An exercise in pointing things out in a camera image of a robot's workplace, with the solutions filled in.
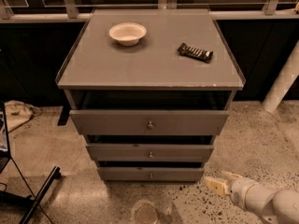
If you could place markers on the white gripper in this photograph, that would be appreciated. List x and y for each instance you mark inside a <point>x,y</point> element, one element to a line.
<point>241,190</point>

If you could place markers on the grey bottom drawer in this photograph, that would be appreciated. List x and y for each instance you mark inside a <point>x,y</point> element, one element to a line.
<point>150,174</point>

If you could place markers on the grey drawer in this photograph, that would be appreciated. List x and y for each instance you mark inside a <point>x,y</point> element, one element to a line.
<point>150,174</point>
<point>149,122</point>
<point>150,152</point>

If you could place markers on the grey drawer cabinet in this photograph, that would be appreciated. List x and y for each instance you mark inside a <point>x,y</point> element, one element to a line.
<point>101,74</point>

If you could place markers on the grey middle drawer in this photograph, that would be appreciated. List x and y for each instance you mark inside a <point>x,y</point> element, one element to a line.
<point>150,152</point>

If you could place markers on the grey top drawer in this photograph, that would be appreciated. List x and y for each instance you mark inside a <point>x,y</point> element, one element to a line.
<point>149,122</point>

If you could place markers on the black snack bar wrapper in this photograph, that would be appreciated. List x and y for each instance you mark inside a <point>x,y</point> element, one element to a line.
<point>195,53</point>

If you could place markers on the white diagonal pillar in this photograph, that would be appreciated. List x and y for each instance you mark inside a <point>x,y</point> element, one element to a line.
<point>288,74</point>

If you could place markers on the white paper bowl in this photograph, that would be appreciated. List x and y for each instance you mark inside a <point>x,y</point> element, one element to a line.
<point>127,33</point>

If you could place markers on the black folding stand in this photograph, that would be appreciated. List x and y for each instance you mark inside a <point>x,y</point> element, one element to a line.
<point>32,202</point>

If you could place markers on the metal window railing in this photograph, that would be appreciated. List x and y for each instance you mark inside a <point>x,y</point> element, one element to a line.
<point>81,10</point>

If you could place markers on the beige cloth bag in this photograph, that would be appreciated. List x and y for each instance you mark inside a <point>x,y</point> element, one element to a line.
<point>18,113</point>

